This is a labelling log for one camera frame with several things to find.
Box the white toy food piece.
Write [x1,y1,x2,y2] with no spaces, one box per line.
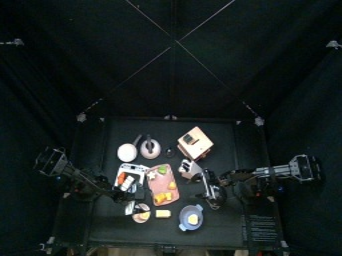
[122,175,136,192]

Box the orange toy food slice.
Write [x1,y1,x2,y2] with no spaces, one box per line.
[152,192,167,205]

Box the white text label sticker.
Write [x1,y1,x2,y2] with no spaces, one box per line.
[247,214,278,243]

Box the pink cutting board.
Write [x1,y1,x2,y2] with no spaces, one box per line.
[146,162,182,207]

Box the white toy frying pan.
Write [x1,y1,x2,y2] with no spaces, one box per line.
[116,134,144,164]

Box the wooden toy oven box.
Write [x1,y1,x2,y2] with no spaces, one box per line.
[176,125,215,162]

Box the toy fried egg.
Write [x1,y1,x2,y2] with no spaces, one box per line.
[186,213,200,225]

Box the blue toy pan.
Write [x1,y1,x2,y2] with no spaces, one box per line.
[176,203,206,233]

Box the silver toy toaster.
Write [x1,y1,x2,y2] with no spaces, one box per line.
[178,158,204,183]

